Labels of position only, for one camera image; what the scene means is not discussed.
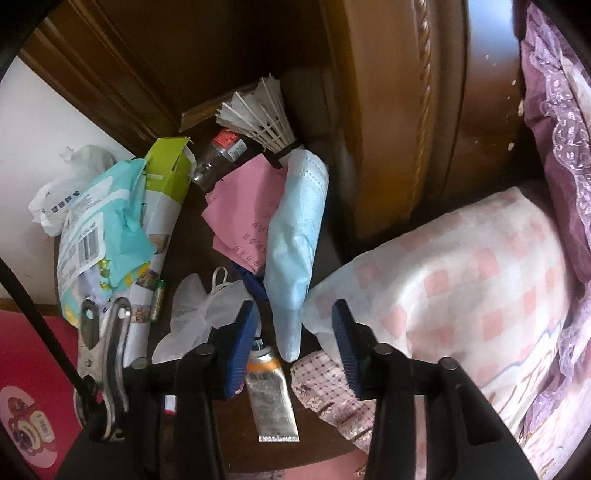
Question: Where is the white tissue wrapper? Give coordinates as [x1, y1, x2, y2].
[151, 267, 253, 364]

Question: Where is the light blue face mask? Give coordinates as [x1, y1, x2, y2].
[264, 148, 329, 363]

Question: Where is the purple lace bedding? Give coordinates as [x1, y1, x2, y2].
[519, 2, 591, 480]

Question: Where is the dark wooden headboard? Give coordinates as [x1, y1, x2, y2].
[20, 1, 525, 240]

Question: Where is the teal wet wipes package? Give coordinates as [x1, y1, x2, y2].
[56, 159, 155, 327]

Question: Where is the dark plastic bottle red label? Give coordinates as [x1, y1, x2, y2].
[191, 129, 247, 193]

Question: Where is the white feather shuttlecock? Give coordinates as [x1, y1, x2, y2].
[215, 74, 297, 167]

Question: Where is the green white cardboard box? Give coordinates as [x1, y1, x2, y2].
[121, 137, 195, 366]

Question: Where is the metal spring clip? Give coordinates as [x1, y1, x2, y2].
[74, 297, 131, 442]

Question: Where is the pink checkered pillow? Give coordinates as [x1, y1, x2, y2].
[303, 187, 575, 432]

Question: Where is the pink paper sheet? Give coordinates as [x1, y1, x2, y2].
[202, 154, 287, 274]

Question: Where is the crumpled white plastic bag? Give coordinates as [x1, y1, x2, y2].
[28, 145, 117, 237]

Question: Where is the black cable right camera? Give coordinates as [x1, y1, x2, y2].
[0, 257, 100, 416]

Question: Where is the silver orange cream tube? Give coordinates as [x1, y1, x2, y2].
[245, 338, 300, 443]

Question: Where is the green battery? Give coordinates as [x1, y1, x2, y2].
[149, 279, 165, 322]

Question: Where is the red cartoon bag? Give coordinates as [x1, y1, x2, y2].
[0, 310, 81, 479]

